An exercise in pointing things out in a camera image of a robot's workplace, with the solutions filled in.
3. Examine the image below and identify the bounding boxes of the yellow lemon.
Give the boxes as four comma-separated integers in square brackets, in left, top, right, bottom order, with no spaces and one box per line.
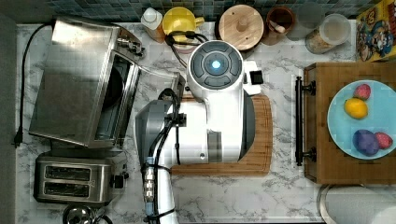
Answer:
[344,98,368,119]

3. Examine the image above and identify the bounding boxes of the yellow mug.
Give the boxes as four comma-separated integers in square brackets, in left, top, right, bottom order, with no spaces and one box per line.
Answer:
[163,7,205,45]

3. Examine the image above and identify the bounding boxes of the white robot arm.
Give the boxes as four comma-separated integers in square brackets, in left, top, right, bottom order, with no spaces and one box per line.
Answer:
[135,40,260,224]

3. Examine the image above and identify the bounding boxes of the colourful cereal box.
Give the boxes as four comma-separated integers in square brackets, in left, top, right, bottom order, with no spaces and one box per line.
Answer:
[356,0,396,62]

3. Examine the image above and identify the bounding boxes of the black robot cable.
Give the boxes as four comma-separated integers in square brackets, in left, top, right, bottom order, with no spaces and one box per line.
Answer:
[141,29,210,224]

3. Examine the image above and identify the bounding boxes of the upper red strawberry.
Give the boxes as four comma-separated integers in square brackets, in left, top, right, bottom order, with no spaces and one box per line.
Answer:
[353,84,371,101]

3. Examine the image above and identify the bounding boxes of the light blue plate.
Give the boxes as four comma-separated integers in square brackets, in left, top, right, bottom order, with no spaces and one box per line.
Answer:
[327,80,396,160]

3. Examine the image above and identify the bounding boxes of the bamboo cutting board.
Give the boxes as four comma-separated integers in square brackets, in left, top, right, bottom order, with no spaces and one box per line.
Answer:
[171,95,273,176]

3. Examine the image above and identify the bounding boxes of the steel kettle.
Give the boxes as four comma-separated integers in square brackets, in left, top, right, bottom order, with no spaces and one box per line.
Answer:
[63,204,113,224]

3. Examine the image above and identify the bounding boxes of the brown wooden cup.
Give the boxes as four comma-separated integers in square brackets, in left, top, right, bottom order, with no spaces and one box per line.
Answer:
[262,7,295,46]

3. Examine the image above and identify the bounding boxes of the wooden tray with black handle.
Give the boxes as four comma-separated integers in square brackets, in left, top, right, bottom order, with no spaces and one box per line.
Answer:
[295,63,395,185]

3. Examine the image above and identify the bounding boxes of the stainless steel toaster oven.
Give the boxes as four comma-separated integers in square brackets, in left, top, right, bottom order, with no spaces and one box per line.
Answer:
[29,16,144,148]

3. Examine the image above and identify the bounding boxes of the round wooden lid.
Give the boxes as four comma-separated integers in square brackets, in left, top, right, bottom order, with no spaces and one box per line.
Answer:
[218,5,264,51]

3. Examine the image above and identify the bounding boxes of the orange juice bottle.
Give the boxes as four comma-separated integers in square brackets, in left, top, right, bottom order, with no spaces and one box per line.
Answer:
[141,7,165,43]

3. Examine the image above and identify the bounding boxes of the lower red strawberry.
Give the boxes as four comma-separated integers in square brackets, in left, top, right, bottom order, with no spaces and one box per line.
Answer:
[375,132,393,149]

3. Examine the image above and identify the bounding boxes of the red strawberry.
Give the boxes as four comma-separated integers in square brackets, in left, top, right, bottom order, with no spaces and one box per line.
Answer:
[375,132,393,149]
[353,84,371,101]

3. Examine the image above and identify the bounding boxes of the purple plum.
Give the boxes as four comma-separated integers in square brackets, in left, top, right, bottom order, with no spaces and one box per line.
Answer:
[352,130,379,156]

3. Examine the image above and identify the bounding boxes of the silver two-slot toaster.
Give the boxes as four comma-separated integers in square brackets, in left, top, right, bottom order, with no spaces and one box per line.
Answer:
[34,153,129,207]

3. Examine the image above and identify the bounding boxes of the clear glass jar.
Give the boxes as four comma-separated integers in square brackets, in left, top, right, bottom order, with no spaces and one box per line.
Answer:
[305,13,351,54]

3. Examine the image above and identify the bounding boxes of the black oven power cord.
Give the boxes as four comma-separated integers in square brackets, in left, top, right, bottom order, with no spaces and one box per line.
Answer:
[12,21,52,148]

